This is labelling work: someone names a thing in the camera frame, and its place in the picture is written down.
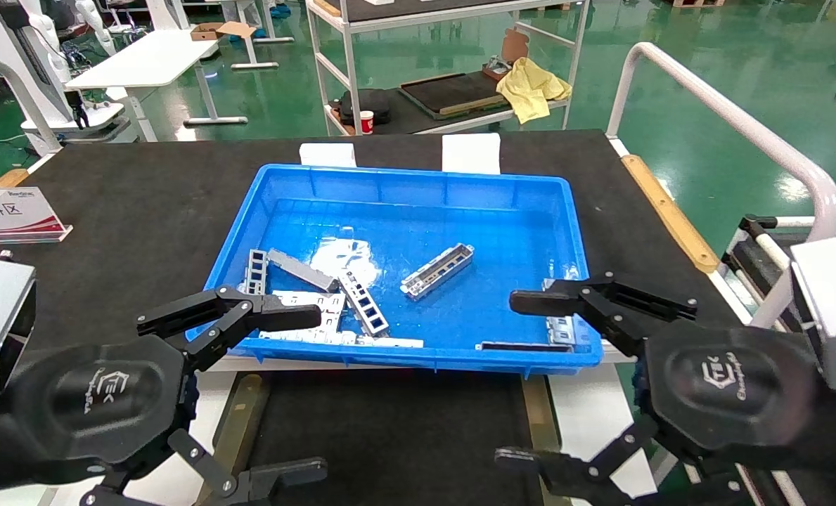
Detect blue plastic tray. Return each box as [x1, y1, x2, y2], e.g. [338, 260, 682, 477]
[186, 164, 605, 373]

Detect white metal shelf rack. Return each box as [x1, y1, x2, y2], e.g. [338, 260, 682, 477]
[305, 0, 591, 136]

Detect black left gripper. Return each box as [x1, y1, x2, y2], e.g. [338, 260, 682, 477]
[0, 285, 328, 506]

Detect silver part with square holes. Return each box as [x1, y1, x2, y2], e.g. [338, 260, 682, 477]
[338, 271, 391, 338]

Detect yellow cloth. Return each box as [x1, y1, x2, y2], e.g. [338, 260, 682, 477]
[496, 58, 572, 125]

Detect flat open cardboard box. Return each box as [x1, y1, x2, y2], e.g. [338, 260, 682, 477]
[191, 21, 257, 41]

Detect large white foam block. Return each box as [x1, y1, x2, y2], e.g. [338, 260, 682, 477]
[442, 134, 502, 174]

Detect white desk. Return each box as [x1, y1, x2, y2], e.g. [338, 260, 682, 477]
[65, 30, 280, 143]

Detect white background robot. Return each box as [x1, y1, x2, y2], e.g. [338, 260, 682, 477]
[0, 0, 131, 145]

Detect black flat board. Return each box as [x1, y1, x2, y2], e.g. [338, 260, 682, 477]
[398, 72, 514, 121]

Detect gray ladder-shaped metal part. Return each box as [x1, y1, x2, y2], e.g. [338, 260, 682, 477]
[245, 249, 270, 296]

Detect small white foam block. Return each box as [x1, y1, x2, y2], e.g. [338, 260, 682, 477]
[300, 143, 357, 168]

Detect clear plastic bag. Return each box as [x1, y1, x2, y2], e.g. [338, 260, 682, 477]
[310, 235, 380, 283]

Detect slotted silver metal part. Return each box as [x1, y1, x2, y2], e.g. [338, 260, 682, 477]
[400, 243, 475, 301]

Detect black conveyor belt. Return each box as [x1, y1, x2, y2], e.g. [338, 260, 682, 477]
[194, 370, 574, 506]

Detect plain gray metal bar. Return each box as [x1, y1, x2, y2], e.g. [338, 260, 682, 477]
[267, 248, 340, 293]

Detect black bag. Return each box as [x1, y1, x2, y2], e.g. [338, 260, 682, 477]
[337, 89, 393, 127]

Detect small open cardboard box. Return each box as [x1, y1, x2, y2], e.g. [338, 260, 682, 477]
[482, 28, 530, 81]

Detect long wooden edge strip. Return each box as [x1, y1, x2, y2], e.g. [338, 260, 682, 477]
[622, 155, 720, 274]

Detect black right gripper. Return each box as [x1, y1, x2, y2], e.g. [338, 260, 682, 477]
[495, 273, 836, 506]

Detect red white sign placard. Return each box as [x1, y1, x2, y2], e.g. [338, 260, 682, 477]
[0, 187, 74, 245]

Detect white tubular guard rail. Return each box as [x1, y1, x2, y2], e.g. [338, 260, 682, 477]
[605, 41, 836, 328]

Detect silver bracket part stack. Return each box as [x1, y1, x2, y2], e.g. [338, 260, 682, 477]
[541, 278, 577, 345]

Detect gray tubular guard rail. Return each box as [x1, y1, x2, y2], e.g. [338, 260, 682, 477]
[0, 58, 63, 156]

